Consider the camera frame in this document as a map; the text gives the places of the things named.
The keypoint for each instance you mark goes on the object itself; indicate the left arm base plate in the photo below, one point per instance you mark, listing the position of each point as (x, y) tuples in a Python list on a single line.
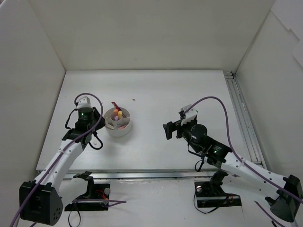
[(91, 203)]

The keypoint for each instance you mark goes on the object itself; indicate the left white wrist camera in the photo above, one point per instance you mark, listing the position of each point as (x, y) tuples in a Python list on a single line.
[(83, 102)]

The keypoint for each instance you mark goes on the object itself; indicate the white eraser block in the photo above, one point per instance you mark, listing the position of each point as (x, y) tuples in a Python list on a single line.
[(110, 127)]

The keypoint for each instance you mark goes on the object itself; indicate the front aluminium rail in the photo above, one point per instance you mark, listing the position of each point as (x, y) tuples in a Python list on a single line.
[(205, 173)]

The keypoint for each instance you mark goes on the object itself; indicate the aluminium table rail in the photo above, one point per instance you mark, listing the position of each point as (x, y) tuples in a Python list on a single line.
[(244, 121)]

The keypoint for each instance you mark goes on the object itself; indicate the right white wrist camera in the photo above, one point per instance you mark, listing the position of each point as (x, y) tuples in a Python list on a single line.
[(187, 114)]

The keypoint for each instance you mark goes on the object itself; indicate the white round divided container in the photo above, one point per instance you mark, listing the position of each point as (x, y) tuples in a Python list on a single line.
[(125, 120)]

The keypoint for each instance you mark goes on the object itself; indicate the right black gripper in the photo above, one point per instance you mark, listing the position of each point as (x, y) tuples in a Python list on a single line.
[(178, 129)]

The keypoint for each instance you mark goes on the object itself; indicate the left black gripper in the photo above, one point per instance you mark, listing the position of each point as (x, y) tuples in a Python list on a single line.
[(99, 120)]

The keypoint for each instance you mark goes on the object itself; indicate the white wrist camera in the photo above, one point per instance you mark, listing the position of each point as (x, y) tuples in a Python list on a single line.
[(83, 102), (187, 114)]

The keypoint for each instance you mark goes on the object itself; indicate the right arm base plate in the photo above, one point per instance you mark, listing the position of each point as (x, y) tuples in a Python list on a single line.
[(210, 196)]

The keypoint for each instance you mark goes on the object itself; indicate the red gel pen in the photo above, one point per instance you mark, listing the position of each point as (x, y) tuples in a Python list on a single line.
[(116, 106)]

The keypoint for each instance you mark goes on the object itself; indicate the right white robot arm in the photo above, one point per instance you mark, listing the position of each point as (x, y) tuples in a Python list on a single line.
[(283, 194)]

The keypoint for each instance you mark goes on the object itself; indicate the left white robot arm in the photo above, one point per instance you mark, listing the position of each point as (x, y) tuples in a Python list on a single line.
[(40, 199)]

